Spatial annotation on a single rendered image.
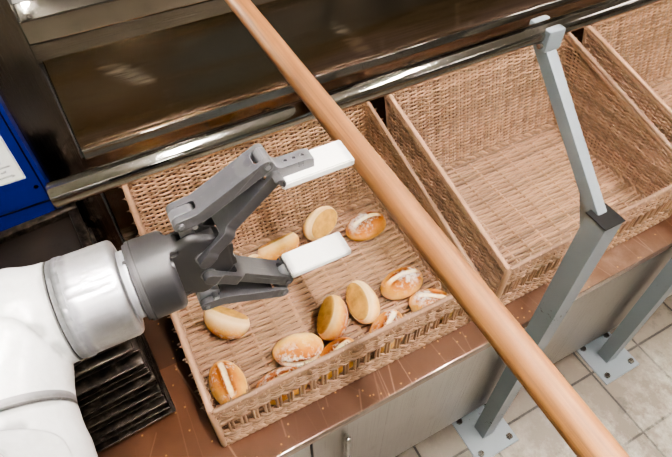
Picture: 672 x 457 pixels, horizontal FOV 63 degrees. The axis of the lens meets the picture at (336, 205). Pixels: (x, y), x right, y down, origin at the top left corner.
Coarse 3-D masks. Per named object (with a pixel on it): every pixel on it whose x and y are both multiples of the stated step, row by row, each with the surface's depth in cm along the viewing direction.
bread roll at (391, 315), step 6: (384, 312) 111; (390, 312) 110; (396, 312) 111; (378, 318) 110; (384, 318) 109; (390, 318) 109; (396, 318) 109; (372, 324) 111; (378, 324) 109; (384, 324) 108; (402, 336) 110; (390, 348) 108
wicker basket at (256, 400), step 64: (320, 128) 121; (384, 128) 119; (128, 192) 104; (320, 192) 129; (384, 256) 126; (192, 320) 115; (256, 320) 115; (448, 320) 110; (256, 384) 106; (320, 384) 102
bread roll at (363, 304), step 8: (352, 288) 114; (360, 288) 113; (368, 288) 113; (352, 296) 114; (360, 296) 112; (368, 296) 111; (376, 296) 113; (352, 304) 113; (360, 304) 112; (368, 304) 110; (376, 304) 111; (352, 312) 113; (360, 312) 111; (368, 312) 110; (376, 312) 111; (360, 320) 111; (368, 320) 110
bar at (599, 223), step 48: (624, 0) 87; (480, 48) 78; (336, 96) 71; (192, 144) 65; (240, 144) 68; (576, 144) 85; (48, 192) 60; (96, 192) 62; (576, 240) 91; (576, 288) 98; (624, 336) 159; (480, 432) 155
